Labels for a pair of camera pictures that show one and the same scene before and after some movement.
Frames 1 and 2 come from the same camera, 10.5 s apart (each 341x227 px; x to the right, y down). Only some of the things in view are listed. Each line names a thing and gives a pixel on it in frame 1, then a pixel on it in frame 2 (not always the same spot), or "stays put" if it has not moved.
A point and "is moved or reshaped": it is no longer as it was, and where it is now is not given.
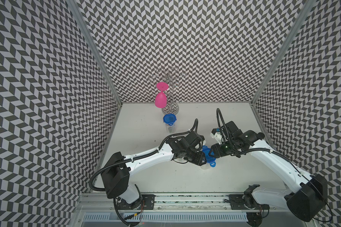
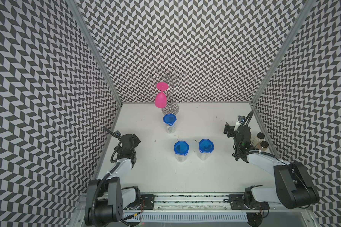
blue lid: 169,118 stays put
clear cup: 170,129 stays put
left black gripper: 199,159 → 137,140
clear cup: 206,166 is moved or reshaped
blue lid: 209,159 is moved or reshaped
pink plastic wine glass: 160,99 stays put
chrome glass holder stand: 171,77 stays put
